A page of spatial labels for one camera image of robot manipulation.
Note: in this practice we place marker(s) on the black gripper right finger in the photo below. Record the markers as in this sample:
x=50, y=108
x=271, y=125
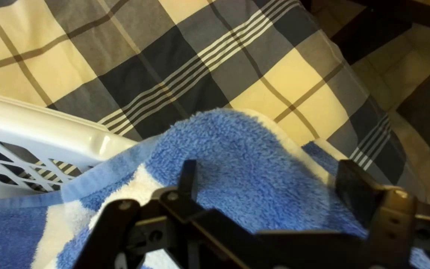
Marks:
x=354, y=184

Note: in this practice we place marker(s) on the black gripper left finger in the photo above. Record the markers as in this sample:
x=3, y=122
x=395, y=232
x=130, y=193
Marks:
x=189, y=181

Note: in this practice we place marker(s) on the blue white striped towel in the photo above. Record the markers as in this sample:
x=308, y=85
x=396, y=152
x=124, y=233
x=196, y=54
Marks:
x=245, y=158

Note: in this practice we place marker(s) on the white plastic laundry basket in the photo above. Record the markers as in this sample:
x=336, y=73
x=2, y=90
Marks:
x=36, y=124

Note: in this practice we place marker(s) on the plaid comforter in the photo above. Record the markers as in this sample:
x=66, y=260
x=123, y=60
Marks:
x=175, y=64

